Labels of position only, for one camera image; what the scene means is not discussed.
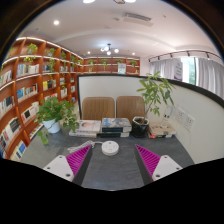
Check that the dark spine book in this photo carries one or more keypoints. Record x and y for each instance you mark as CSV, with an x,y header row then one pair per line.
x,y
114,135

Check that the tall plant in black pot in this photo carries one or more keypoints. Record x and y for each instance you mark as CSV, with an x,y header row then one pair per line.
x,y
140,128

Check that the recessed ceiling lights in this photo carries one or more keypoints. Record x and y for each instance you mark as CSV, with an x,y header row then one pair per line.
x,y
56,22

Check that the glass window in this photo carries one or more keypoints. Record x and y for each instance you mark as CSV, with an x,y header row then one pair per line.
x,y
190,70

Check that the leafy plant in white pot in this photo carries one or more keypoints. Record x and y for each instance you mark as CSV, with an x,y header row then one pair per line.
x,y
51,126

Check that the beige cover book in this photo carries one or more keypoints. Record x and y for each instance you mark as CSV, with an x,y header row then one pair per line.
x,y
162,128

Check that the black ceiling track rail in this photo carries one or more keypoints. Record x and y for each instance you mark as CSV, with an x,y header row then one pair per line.
x,y
186,52

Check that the orange wooden shelf unit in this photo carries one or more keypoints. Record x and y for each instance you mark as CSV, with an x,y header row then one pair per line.
x,y
26,88

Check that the thick dark cover book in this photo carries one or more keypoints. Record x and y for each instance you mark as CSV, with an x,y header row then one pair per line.
x,y
116,124

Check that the thin white book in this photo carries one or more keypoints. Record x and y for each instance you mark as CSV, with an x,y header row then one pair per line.
x,y
82,134

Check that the white wall socket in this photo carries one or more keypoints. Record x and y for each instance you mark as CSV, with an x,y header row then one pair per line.
x,y
189,122
180,115

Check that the clear acrylic sign holder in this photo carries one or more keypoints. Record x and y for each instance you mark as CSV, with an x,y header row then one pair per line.
x,y
168,115

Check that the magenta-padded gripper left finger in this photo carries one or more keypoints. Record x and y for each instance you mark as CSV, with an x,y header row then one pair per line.
x,y
59,165

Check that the white and purple poster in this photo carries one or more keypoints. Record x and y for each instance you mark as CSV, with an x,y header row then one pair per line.
x,y
178,70

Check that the white sheer curtain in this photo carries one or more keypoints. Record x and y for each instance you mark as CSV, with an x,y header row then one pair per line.
x,y
211,76
161,68

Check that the white framed notice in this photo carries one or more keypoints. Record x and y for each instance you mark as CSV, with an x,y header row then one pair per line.
x,y
122,68

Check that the ceiling air vent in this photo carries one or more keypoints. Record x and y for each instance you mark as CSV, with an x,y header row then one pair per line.
x,y
137,19

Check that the tan padded chair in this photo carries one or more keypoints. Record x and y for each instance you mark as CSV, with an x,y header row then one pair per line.
x,y
98,108
129,107

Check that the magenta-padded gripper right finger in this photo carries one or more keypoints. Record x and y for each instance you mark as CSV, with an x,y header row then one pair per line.
x,y
166,165

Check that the round white power strip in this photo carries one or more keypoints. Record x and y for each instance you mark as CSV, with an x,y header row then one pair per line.
x,y
110,148

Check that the white cover book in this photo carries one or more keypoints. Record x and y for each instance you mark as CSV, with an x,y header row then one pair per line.
x,y
88,126

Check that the red spine book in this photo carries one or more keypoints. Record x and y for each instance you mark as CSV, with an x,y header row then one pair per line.
x,y
160,136

